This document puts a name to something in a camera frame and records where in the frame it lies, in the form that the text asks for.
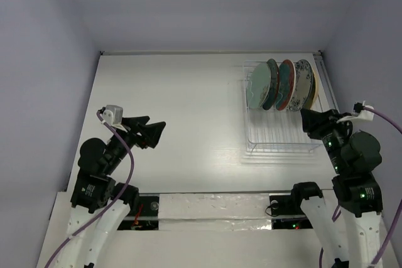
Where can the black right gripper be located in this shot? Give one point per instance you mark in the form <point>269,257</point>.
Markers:
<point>322,124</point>

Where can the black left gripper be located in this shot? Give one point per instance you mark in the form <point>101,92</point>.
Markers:
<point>149,133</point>

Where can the yellow bird plate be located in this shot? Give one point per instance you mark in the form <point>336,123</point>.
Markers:
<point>313,94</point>

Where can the dark teal blossom plate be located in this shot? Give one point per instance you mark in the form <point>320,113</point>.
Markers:
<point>273,86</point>

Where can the blue floral white plate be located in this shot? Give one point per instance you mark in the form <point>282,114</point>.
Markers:
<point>304,82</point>

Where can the red plate with teal flower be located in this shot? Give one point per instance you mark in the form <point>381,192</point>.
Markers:
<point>287,75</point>

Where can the mint green flower plate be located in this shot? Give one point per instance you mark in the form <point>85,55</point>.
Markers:
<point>258,86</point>

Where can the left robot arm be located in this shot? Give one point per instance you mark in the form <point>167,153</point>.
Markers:
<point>102,196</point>

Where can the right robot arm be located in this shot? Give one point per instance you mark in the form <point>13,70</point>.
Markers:
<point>354,156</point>

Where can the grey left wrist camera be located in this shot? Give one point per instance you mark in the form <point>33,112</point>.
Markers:
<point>112,114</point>

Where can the white wire dish rack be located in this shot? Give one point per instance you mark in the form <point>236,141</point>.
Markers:
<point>272,131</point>

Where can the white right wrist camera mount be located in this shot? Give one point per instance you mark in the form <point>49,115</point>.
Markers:
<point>360,114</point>

